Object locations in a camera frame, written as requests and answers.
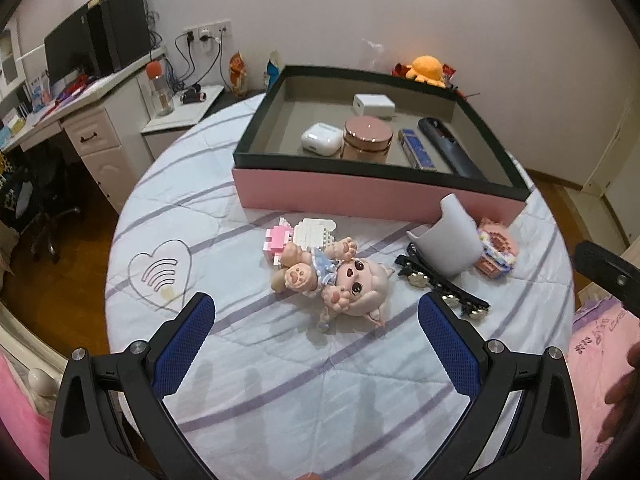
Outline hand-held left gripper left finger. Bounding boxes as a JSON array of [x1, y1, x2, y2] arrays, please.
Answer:
[[49, 291, 217, 480]]

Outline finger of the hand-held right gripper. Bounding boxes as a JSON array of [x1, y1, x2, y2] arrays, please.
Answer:
[[573, 241, 640, 318]]

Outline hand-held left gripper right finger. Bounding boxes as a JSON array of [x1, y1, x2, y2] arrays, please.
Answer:
[[417, 291, 583, 480]]

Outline pink doll figurine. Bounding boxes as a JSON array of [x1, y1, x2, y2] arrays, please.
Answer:
[[271, 236, 392, 333]]

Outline pink storage box black rim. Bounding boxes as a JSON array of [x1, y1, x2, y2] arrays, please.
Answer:
[[231, 64, 531, 226]]

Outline black remote control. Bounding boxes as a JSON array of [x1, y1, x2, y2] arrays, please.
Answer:
[[417, 116, 488, 181]]

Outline blue rectangular tin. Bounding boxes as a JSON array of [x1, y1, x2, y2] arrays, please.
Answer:
[[397, 128, 435, 170]]

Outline rose gold cosmetic jar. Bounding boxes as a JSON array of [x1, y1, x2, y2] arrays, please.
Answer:
[[341, 116, 394, 163]]

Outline white earbuds case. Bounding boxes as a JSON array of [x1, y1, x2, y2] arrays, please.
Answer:
[[300, 122, 343, 157]]

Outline white charger block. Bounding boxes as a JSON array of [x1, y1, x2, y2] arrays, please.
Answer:
[[353, 93, 396, 118]]

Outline person's right hand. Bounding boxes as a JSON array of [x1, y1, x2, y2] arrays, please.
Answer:
[[597, 342, 640, 443]]

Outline pink blanket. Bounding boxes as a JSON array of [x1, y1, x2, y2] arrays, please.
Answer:
[[565, 292, 640, 480]]

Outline black flower hair clip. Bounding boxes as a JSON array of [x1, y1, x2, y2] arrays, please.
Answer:
[[395, 242, 491, 322]]

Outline white display stand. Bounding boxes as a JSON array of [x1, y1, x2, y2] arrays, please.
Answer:
[[406, 193, 485, 277]]

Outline pink building block model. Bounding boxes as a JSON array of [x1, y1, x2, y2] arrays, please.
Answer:
[[472, 217, 518, 281]]

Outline white door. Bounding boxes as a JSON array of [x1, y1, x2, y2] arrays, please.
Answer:
[[582, 95, 638, 196]]

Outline white round knob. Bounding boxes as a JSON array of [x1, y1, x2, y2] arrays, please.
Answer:
[[27, 367, 56, 396]]

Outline white pink block model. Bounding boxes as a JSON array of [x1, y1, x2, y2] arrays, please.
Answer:
[[262, 217, 337, 263]]

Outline pink cloth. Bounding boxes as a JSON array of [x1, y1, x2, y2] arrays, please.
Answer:
[[0, 350, 51, 480]]

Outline black office chair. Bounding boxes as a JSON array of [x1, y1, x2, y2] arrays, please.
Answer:
[[0, 152, 83, 263]]

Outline white desk with drawers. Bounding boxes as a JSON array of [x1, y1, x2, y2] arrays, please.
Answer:
[[0, 47, 168, 216]]

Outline white nightstand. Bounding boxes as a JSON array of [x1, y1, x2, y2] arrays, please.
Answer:
[[141, 84, 226, 161]]

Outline water bottle orange cap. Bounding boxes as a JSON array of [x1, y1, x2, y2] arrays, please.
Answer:
[[145, 59, 176, 118]]

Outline orange octopus plush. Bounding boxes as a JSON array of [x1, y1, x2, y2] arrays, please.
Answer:
[[405, 55, 446, 83]]

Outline red snack bag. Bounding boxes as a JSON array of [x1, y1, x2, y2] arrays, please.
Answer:
[[227, 51, 249, 98]]

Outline blue white snack bag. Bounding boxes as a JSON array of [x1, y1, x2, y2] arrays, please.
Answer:
[[263, 50, 282, 92]]

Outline clear plastic bag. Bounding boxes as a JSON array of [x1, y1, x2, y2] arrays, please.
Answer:
[[360, 37, 386, 68]]

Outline black computer monitor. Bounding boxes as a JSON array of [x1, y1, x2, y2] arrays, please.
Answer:
[[44, 2, 101, 86]]

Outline black computer tower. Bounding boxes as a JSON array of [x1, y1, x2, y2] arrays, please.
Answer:
[[87, 0, 152, 76]]

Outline white glass door cabinet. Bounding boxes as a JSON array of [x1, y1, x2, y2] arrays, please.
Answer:
[[0, 27, 21, 93]]

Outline black power cables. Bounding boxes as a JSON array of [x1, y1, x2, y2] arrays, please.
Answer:
[[162, 30, 223, 91]]

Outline wall power outlet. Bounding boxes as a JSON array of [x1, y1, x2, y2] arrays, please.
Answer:
[[182, 19, 232, 43]]

